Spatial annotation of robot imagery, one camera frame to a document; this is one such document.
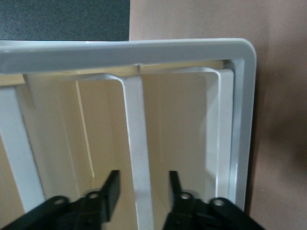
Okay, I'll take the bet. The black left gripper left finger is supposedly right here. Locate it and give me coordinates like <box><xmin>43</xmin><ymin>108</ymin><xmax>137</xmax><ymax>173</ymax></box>
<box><xmin>4</xmin><ymin>170</ymin><xmax>121</xmax><ymax>230</ymax></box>

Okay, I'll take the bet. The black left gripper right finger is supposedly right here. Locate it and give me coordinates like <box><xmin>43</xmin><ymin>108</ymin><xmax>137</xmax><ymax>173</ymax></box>
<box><xmin>163</xmin><ymin>170</ymin><xmax>262</xmax><ymax>230</ymax></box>

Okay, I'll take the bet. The white divided drawer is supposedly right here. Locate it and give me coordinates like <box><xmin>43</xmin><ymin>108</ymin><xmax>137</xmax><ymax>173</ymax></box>
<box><xmin>0</xmin><ymin>67</ymin><xmax>235</xmax><ymax>230</ymax></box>

